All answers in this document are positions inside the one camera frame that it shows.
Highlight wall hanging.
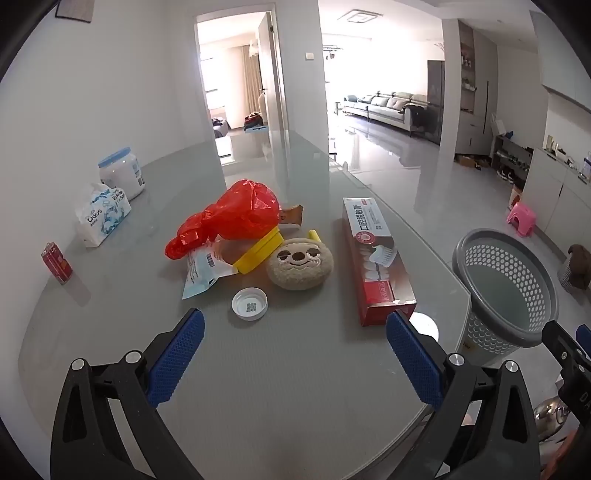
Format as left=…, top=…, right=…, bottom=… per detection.
left=55, top=0, right=95, bottom=21

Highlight shiny metal object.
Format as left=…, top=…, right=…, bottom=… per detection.
left=533, top=399, right=570, bottom=439

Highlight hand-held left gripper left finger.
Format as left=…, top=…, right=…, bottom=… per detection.
left=50, top=308, right=206, bottom=480

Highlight beige curtain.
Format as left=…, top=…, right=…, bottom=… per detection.
left=242, top=46, right=264, bottom=116

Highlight white room door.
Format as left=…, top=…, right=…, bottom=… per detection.
left=257, top=11, right=291, bottom=132

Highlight round sloth plush toy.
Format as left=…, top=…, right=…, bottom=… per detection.
left=266, top=237, right=334, bottom=291

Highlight white blue tissue pack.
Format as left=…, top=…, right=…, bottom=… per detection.
left=75, top=182, right=132, bottom=248

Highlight white round lid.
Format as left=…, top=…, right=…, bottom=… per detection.
left=231, top=287, right=269, bottom=320

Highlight white blue mask package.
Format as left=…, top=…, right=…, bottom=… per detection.
left=181, top=244, right=239, bottom=301

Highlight red toothpaste box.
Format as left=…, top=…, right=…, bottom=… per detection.
left=342, top=197, right=417, bottom=327

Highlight brown furry object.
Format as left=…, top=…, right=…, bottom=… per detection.
left=567, top=244, right=591, bottom=289

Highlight red drink can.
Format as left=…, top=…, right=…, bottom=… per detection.
left=41, top=242, right=74, bottom=284

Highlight dark tall cabinet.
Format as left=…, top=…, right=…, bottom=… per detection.
left=427, top=60, right=445, bottom=144

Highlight snack wrapper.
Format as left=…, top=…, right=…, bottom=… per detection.
left=280, top=204, right=304, bottom=228

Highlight red plastic bag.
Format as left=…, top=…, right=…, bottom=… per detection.
left=165, top=179, right=282, bottom=260

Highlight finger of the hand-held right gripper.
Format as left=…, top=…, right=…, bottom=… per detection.
left=575, top=324, right=591, bottom=360
left=541, top=320, right=591, bottom=425

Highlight shoe rack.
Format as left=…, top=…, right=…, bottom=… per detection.
left=490, top=135, right=534, bottom=188

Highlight white jar with blue lid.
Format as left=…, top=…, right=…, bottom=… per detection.
left=98, top=147, right=146, bottom=200

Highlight square ceiling light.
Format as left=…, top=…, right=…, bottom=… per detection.
left=337, top=10, right=384, bottom=25

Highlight pink plastic stool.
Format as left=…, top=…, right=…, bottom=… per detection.
left=506, top=202, right=537, bottom=237

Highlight grey mesh wastebasket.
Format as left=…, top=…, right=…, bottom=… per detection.
left=452, top=228, right=559, bottom=367

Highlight white sideboard cabinet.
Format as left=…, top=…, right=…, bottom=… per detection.
left=522, top=148, right=591, bottom=259

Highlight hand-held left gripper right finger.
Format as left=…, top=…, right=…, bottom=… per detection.
left=385, top=310, right=541, bottom=480

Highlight grey sofa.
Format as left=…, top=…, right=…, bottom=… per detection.
left=342, top=91, right=430, bottom=134

